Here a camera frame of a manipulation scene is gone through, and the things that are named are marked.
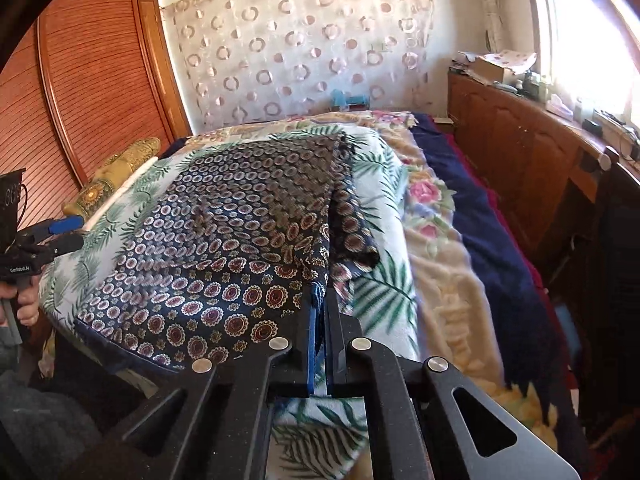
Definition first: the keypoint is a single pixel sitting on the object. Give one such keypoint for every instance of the small black box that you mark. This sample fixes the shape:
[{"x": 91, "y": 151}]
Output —
[{"x": 592, "y": 126}]

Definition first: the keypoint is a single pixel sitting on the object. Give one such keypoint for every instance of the floral fleece blanket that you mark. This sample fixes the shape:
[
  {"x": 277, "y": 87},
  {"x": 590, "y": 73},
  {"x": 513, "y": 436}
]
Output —
[{"x": 440, "y": 260}]

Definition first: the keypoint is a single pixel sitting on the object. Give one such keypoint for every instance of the circle print sheer curtain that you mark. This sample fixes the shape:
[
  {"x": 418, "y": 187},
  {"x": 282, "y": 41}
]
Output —
[{"x": 300, "y": 45}]

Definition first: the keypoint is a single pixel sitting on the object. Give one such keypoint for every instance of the wooden sideboard cabinet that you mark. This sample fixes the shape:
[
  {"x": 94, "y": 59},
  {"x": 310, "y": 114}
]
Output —
[{"x": 510, "y": 145}]

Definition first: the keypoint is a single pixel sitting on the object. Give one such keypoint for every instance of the white lace curtain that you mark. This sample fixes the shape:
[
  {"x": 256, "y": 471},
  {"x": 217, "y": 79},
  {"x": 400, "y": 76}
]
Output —
[{"x": 487, "y": 0}]

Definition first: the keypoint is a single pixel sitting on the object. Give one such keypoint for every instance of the tissue pack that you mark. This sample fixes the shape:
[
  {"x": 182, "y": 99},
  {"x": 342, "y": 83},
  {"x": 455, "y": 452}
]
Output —
[{"x": 559, "y": 110}]

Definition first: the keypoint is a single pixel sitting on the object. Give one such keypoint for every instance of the gold embroidered pillow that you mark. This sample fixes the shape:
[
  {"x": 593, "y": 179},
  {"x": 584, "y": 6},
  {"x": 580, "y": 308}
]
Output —
[{"x": 125, "y": 160}]

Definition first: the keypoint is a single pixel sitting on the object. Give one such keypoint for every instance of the person's left hand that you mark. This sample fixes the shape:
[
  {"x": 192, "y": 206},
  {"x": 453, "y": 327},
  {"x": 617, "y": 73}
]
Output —
[{"x": 27, "y": 305}]

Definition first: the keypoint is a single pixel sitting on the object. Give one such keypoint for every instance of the printed wrapping paper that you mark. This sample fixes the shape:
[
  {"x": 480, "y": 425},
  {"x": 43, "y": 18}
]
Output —
[{"x": 510, "y": 57}]

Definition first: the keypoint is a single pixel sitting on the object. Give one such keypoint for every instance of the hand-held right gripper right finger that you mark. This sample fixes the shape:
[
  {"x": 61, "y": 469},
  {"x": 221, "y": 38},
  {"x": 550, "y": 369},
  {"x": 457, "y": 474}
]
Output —
[{"x": 336, "y": 355}]

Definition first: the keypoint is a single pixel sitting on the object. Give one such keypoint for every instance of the navy medallion print garment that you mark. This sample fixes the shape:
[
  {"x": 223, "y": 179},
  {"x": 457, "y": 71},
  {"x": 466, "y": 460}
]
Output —
[{"x": 210, "y": 240}]

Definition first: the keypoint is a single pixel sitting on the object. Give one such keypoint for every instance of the wooden louvered wardrobe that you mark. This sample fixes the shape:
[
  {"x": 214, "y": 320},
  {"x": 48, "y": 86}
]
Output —
[{"x": 90, "y": 85}]

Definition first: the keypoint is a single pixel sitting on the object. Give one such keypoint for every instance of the person's grey clothing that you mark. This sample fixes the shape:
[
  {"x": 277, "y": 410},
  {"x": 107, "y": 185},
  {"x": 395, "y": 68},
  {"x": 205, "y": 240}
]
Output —
[{"x": 45, "y": 430}]

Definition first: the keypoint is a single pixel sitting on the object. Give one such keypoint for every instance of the navy blue blanket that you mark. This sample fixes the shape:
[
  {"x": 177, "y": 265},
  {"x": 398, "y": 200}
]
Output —
[{"x": 490, "y": 220}]

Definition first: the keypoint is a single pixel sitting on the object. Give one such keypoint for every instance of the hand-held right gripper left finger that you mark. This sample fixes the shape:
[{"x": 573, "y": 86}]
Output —
[{"x": 313, "y": 345}]

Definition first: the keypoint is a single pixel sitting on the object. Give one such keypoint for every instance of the window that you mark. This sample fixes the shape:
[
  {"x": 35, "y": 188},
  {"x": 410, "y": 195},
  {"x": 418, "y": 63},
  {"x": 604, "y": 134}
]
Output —
[{"x": 590, "y": 35}]

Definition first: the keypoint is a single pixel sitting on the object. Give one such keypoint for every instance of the small blue toy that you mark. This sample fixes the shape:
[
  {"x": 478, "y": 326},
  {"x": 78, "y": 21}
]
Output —
[{"x": 345, "y": 100}]

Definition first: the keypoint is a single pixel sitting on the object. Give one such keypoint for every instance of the palm leaf print sheet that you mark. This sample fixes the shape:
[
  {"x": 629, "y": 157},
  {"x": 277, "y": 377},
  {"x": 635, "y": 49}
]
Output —
[{"x": 380, "y": 285}]

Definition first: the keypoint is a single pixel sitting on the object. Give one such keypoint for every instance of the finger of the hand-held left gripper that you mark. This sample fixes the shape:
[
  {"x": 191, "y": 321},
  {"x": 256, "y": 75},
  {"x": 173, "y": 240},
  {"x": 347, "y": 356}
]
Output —
[
  {"x": 62, "y": 247},
  {"x": 65, "y": 224}
]

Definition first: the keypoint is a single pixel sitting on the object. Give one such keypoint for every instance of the cardboard box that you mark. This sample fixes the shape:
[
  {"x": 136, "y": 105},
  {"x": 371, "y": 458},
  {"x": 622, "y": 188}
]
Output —
[{"x": 492, "y": 70}]

